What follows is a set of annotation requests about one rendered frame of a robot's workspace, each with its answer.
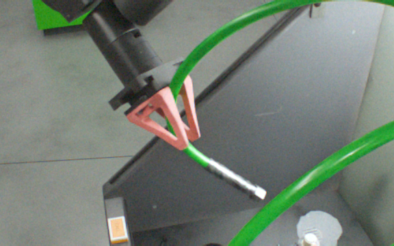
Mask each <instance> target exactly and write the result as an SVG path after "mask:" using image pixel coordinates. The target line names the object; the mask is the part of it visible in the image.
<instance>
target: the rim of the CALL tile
mask: <svg viewBox="0 0 394 246"><path fill-rule="evenodd" d="M112 219H122V220H123V226H124V234H125V236H121V237H117V238H113V236H112V229H111V223H110V220H112ZM108 224H109V230H110V237H111V242H113V241H119V240H122V239H126V238H127V230H126V225H125V220H124V217H114V218H111V219H108Z"/></svg>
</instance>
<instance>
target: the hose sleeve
mask: <svg viewBox="0 0 394 246"><path fill-rule="evenodd" d="M204 170H205V171H208V172H209V173H210V174H213V175H214V176H215V177H217V178H220V179H221V180H223V181H224V182H226V183H227V184H228V185H230V186H232V187H234V188H236V190H238V191H241V192H242V193H245V194H246V195H248V196H251V195H253V194H254V192H255V191H256V190H257V186H256V185H254V184H252V183H251V182H250V181H249V180H246V179H245V178H243V177H241V176H239V175H237V174H236V173H235V172H232V171H231V169H229V168H227V167H225V166H223V164H220V163H219V162H217V161H214V160H213V159H210V161H209V164H208V166H206V167H204Z"/></svg>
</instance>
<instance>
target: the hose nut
mask: <svg viewBox="0 0 394 246"><path fill-rule="evenodd" d="M255 185H256V186H257V190H256V191H255V192H254V194H253V195H251V196H249V197H250V198H251V199H252V200H254V201H255V202H260V201H261V200H263V198H264V197H265V193H266V192H265V191H264V190H263V188H261V187H260V186H258V185H257V184H255Z"/></svg>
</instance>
